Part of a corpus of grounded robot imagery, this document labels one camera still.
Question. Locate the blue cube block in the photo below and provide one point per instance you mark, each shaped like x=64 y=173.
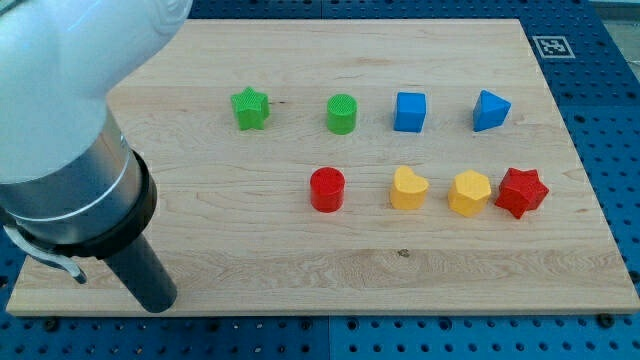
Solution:
x=410 y=112

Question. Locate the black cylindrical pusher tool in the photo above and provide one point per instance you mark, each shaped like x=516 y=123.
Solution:
x=128 y=254

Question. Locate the green cylinder block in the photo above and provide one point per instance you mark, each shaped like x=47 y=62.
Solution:
x=341 y=114

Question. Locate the red cylinder block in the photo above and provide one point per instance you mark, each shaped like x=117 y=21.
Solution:
x=327 y=187

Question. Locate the light wooden board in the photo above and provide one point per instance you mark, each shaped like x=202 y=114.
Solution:
x=235 y=227

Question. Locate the yellow hexagon block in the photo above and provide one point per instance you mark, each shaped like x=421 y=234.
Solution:
x=469 y=193

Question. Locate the white fiducial marker tag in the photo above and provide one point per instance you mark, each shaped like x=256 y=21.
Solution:
x=553 y=47

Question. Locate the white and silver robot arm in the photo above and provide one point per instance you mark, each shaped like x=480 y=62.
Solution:
x=68 y=173

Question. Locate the blue triangular prism block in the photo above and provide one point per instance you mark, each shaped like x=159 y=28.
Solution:
x=490 y=111

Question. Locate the green star block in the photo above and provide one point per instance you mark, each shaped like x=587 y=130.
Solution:
x=250 y=108

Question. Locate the red star block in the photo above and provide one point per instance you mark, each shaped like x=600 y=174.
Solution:
x=521 y=191

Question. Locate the yellow heart block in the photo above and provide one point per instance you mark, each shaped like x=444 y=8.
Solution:
x=408 y=190

